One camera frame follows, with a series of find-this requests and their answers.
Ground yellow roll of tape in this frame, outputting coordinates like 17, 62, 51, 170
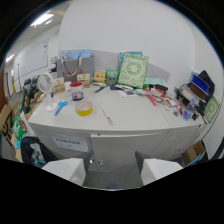
75, 100, 94, 117

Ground white paper label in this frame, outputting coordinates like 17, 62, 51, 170
51, 134, 90, 153

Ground black backpack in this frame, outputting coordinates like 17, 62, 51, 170
20, 135, 58, 169

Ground white cabinet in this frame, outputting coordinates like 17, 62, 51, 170
27, 84, 208, 174

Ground green snack bag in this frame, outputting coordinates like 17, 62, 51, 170
12, 113, 28, 142

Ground clear plastic water bottle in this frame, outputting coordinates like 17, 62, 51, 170
182, 97, 197, 122

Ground clear plastic ruler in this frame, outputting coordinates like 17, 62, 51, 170
95, 98, 115, 126

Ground red pen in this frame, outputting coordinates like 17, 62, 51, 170
146, 93, 158, 107

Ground cardboard box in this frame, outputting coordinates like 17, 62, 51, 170
0, 101, 18, 148

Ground white mug with red rim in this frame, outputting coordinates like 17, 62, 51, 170
64, 81, 85, 102

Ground green patterned flat box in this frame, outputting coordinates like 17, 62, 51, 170
203, 95, 222, 125

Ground white desk fan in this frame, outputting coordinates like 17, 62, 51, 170
36, 72, 58, 112

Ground tan snack packet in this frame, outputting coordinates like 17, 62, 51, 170
52, 77, 66, 95

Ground yellow snack packet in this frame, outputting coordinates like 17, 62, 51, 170
76, 73, 92, 89

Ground black and blue open case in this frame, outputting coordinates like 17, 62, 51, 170
186, 69, 216, 105

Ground yellow small box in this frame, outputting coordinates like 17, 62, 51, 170
93, 70, 107, 84

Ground grey paper gift bag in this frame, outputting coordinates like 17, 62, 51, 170
61, 55, 95, 84

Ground whiteboard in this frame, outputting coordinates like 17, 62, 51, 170
16, 37, 50, 80

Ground blue handled scissors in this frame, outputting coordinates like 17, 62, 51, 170
54, 100, 69, 117

